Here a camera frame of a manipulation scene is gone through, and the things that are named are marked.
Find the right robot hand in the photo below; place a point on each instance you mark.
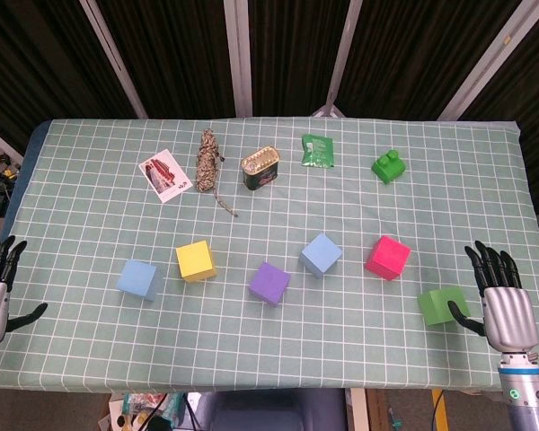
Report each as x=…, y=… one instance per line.
x=509, y=314

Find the pink foam cube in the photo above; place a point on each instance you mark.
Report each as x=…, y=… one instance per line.
x=386, y=258

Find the light blue foam cube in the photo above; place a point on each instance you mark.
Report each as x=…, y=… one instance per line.
x=137, y=279
x=321, y=255

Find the yellow foam cube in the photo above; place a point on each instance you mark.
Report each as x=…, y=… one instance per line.
x=195, y=262

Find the purple foam cube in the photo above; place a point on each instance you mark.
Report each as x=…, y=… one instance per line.
x=269, y=285

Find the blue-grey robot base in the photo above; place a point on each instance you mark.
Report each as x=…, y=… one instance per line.
x=269, y=413

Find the green foam cube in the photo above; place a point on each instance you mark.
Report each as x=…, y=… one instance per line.
x=435, y=307

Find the colourful floor clutter pile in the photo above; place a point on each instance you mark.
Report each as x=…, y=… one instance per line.
x=135, y=404

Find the white table leg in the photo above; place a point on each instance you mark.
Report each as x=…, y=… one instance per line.
x=358, y=410

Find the green studded toy brick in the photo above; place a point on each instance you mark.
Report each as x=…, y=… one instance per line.
x=387, y=168

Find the white photo card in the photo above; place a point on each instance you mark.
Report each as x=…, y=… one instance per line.
x=164, y=177

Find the green checked tablecloth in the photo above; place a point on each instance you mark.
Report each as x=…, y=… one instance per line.
x=269, y=341

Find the green snack packet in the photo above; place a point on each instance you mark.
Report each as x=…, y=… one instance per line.
x=317, y=150

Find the dark green meat tin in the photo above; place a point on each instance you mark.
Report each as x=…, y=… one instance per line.
x=259, y=170

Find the white frame post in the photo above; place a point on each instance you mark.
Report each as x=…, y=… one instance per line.
x=112, y=58
x=238, y=58
x=489, y=58
x=344, y=58

